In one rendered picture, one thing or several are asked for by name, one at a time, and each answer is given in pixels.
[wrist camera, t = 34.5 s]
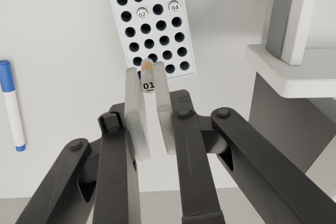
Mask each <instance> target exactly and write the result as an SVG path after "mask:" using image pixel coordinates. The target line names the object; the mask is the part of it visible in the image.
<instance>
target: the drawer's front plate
mask: <svg viewBox="0 0 336 224"><path fill-rule="evenodd" d="M245 60H246V61H247V62H248V63H249V64H250V65H251V66H252V67H253V68H254V69H255V70H256V71H257V72H258V73H259V74H260V75H261V76H262V77H263V78H264V79H265V80H266V81H267V83H268V84H269V85H270V86H271V87H272V88H273V89H274V90H275V91H276V92H277V93H278V94H279V95H280V96H282V97H284V98H329V97H336V47H323V48H304V53H303V57H302V61H301V65H289V64H288V63H286V62H285V61H284V60H282V59H281V58H277V57H276V56H274V55H273V54H272V53H270V52H269V51H268V50H267V49H266V44H249V45H248V46H247V48H246V55H245Z"/></svg>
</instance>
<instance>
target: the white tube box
mask: <svg viewBox="0 0 336 224"><path fill-rule="evenodd" d="M171 1H176V2H177V3H179V5H180V11H179V12H178V13H172V12H171V11H170V9H169V3H170V2H171ZM110 4H111V8H112V11H113V15H114V19H115V22H116V26H117V30H118V33H119V37H120V41H121V44H122V48H123V52H124V55H125V59H126V63H127V66H128V68H131V67H135V68H136V69H137V73H138V76H139V80H140V81H141V63H142V60H143V59H146V58H149V59H151V60H152V61H153V64H155V62H160V61H162V62H164V67H165V72H166V76H167V81H171V80H175V79H180V78H185V77H189V76H194V75H197V71H196V65H195V58H194V52H193V46H192V40H191V34H190V28H189V21H188V15H187V9H186V3H185V0H110ZM139 8H145V9H146V11H147V18H146V20H143V21H141V20H139V19H138V18H137V12H138V9H139Z"/></svg>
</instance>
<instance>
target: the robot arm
mask: <svg viewBox="0 0 336 224"><path fill-rule="evenodd" d="M153 71H154V84H155V97H156V109H157V115H158V119H159V123H160V127H161V132H162V136H163V140H164V144H165V148H166V153H167V155H169V156H173V155H176V160H177V169H178V179H179V188H180V197H181V207H182V217H181V221H182V224H226V222H225V218H224V215H223V211H222V210H221V208H220V204H219V200H218V196H217V192H216V188H215V184H214V180H213V176H212V172H211V168H210V164H209V160H208V156H207V154H216V156H217V158H218V160H219V161H220V162H221V164H222V165H223V166H224V168H225V169H226V171H227V172H228V173H229V175H230V176H231V177H232V179H233V180H234V181H235V183H236V184H237V186H238V187H239V188H240V190H241V191H242V192H243V194H244V195H245V196H246V198H247V199H248V201H249V202H250V203H251V205H252V206H253V207H254V209H255V210H256V211H257V213H258V214H259V216H260V217H261V218H262V220H263V221H264V222H265V224H336V203H335V202H334V201H333V200H332V199H331V198H330V197H329V196H328V195H327V194H326V193H325V192H324V191H322V190H321V189H320V188H319V187H318V186H317V185H316V184H315V183H314V182H313V181H312V180H311V179H309V178H308V177H307V176H306V175H305V174H304V173H303V172H302V171H301V170H300V169H299V168H297V167H296V166H295V165H294V164H293V163H292V162H291V161H290V160H289V159H288V158H287V157H286V156H284V155H283V154H282V153H281V152H280V151H279V150H278V149H277V148H276V147H275V146H274V145H273V144H271V143H270V142H269V141H268V140H267V139H266V138H265V137H264V136H263V135H262V134H261V133H259V132H258V131H257V130H256V129H255V128H254V127H253V126H252V125H251V124H250V123H249V122H248V121H246V120H245V119H244V118H243V117H242V116H241V115H240V114H239V113H238V112H237V111H236V110H234V109H233V108H230V107H220V108H217V109H215V110H213V111H212V112H211V114H210V116H202V115H199V114H197V113H196V111H195V109H194V106H193V103H192V100H191V97H190V93H189V91H187V90H186V89H181V90H176V91H171V92H170V89H169V84H168V79H167V75H166V70H165V65H164V62H162V61H158V62H155V63H154V64H153ZM97 121H98V124H99V126H100V129H101V132H102V133H101V137H100V138H99V139H97V140H95V141H92V142H90V143H89V141H88V139H86V138H76V139H74V140H71V141H70V142H69V143H67V144H66V145H65V146H64V148H63V149H62V151H61V152H60V154H59V155H58V157H57V158H56V160H55V162H54V163H53V165H52V166H51V168H50V169H49V171H48V172H47V174H46V176H45V177H44V179H43V180H42V182H41V183H40V185H39V186H38V188H37V189H36V191H35V193H34V194H33V196H32V197H31V199H30V200H29V202H28V203H27V205H26V206H25V208H24V210H23V211H22V213H21V214H20V216H19V217H18V219H17V220H16V222H15V223H14V224H86V223H87V221H88V218H89V216H90V213H91V211H92V208H93V206H94V209H93V218H92V224H142V219H141V205H140V192H139V179H138V165H137V162H136V160H137V161H139V162H145V161H149V159H150V158H151V156H150V145H149V135H148V124H147V114H146V103H145V99H144V95H143V91H142V89H141V83H140V79H139V75H138V71H137V68H135V67H130V68H127V70H126V77H125V102H122V103H117V104H113V105H112V106H111V107H110V109H109V111H108V112H105V113H103V114H101V115H100V116H99V117H98V119H97ZM135 157H136V158H135Z"/></svg>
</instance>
